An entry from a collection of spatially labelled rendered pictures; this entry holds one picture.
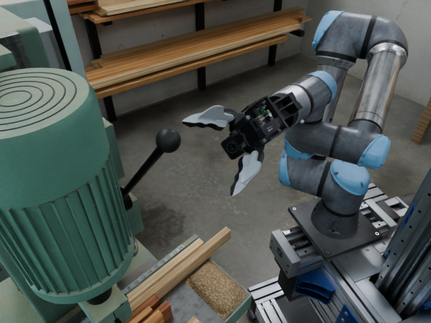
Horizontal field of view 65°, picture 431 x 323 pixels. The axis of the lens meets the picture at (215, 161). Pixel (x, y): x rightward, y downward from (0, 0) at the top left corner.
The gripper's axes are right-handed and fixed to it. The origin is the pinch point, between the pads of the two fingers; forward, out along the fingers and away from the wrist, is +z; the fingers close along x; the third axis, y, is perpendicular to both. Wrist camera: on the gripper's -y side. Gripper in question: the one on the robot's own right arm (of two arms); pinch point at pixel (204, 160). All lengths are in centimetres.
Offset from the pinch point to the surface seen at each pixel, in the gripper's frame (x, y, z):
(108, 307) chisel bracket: 12.6, -23.2, 22.0
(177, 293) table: 22.4, -37.1, 5.7
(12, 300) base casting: 0, -67, 36
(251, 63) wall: -80, -218, -257
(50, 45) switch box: -35.1, -11.9, 6.8
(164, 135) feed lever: -5.1, 9.3, 8.6
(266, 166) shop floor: 20, -153, -137
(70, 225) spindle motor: -1.8, 2.6, 23.2
